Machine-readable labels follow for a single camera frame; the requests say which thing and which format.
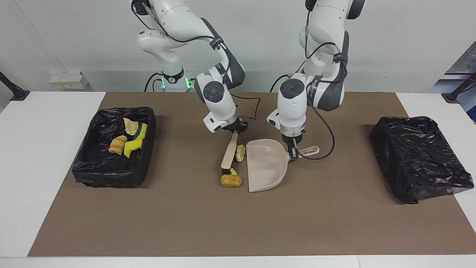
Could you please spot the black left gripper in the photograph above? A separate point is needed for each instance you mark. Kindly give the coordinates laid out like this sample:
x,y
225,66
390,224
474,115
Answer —
x,y
292,139

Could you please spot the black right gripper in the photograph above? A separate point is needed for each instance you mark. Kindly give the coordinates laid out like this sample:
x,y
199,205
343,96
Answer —
x,y
233,127

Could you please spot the pale beige bread chunk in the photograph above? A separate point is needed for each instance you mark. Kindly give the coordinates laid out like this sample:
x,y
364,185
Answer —
x,y
241,153
131,126

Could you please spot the beige hand brush black bristles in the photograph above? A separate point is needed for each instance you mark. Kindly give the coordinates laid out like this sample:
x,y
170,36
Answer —
x,y
228,154

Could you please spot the beige plastic dustpan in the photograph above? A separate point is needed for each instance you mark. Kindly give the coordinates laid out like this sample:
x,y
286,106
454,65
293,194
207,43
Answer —
x,y
266,167

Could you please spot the orange brown bread roll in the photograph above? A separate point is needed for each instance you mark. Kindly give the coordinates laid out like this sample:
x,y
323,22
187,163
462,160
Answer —
x,y
231,181

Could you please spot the yellow green scrub sponge piece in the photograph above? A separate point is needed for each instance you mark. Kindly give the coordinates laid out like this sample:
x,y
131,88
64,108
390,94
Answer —
x,y
142,130
130,148

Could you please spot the beige orange bread chunk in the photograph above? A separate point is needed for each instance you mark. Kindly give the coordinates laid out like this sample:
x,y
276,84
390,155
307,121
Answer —
x,y
118,145

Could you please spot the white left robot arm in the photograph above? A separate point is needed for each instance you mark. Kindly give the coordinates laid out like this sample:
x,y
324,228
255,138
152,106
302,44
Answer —
x,y
293,108

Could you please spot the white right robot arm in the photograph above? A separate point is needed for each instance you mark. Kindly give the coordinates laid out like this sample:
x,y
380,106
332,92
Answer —
x,y
217,100

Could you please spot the open bin with black bag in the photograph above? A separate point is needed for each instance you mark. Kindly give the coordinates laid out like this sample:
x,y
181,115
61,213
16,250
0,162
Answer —
x,y
111,171

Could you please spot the brown table mat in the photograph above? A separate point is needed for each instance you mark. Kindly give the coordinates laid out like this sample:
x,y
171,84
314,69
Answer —
x,y
186,223

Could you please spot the box wrapped in black bag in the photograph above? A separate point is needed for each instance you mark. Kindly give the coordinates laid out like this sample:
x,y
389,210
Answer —
x,y
416,156

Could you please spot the black table clamp stand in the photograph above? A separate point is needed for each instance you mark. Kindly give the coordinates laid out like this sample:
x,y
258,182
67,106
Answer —
x,y
16,93
452,97

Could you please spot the grey blue background equipment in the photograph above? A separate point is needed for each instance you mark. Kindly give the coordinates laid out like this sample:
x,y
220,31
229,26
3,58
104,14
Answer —
x,y
465,63

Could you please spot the white wall socket box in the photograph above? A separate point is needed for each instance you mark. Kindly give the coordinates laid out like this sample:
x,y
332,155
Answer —
x,y
68,81

